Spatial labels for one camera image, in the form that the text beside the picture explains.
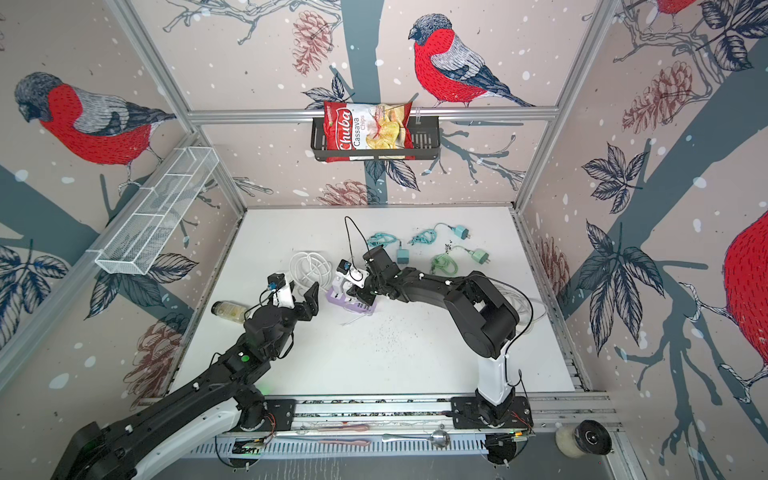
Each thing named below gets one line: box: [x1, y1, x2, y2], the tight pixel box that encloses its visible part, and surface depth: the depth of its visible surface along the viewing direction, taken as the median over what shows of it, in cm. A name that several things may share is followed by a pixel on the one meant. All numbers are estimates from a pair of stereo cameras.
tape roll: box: [555, 420, 613, 458], surface depth 63 cm
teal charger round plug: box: [407, 222, 471, 245], surface depth 112 cm
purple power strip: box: [326, 287, 378, 314], surface depth 93 cm
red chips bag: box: [324, 101, 416, 163], surface depth 90 cm
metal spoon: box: [382, 430, 451, 449], surface depth 71 cm
